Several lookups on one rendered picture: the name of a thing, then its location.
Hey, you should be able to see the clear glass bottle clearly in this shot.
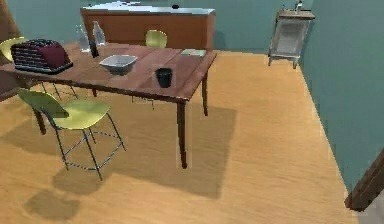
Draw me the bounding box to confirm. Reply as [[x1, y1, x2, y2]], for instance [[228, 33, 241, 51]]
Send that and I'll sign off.
[[92, 20, 107, 47], [76, 24, 91, 53]]

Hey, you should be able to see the black cup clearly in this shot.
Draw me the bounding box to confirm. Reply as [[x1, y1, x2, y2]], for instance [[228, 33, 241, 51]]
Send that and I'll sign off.
[[155, 67, 174, 89]]

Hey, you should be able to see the green book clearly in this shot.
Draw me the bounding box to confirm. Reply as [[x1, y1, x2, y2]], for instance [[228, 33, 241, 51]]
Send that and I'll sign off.
[[180, 48, 208, 58]]

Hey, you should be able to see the brown wooden dining table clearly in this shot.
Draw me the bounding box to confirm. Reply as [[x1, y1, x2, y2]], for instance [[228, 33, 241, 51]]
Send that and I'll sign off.
[[0, 41, 218, 170]]

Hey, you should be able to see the white bowl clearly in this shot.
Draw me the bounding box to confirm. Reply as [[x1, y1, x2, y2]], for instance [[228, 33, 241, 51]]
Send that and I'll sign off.
[[98, 54, 139, 77]]

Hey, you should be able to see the brown sideboard with pale top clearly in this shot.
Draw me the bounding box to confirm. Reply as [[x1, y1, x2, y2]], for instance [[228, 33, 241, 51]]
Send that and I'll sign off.
[[80, 1, 216, 52]]

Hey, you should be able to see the dark pepper shaker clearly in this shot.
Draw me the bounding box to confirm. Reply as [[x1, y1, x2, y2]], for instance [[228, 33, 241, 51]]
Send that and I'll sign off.
[[89, 40, 100, 59]]

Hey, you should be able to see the white side cabinet wooden top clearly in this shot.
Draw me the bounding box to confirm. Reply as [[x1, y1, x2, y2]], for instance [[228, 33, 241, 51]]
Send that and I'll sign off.
[[267, 8, 316, 70]]

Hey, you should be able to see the dark red ribbed toaster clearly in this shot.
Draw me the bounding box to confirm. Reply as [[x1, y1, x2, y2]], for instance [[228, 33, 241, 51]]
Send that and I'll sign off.
[[10, 38, 74, 75]]

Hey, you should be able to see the yellow-green chair with wire legs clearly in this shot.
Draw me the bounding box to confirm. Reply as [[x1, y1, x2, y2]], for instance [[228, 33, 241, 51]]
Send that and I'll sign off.
[[17, 87, 127, 182], [0, 36, 30, 63], [145, 29, 168, 49]]

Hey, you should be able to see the brown wooden door frame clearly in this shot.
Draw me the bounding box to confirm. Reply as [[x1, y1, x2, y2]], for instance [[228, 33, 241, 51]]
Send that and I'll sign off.
[[344, 148, 384, 213]]

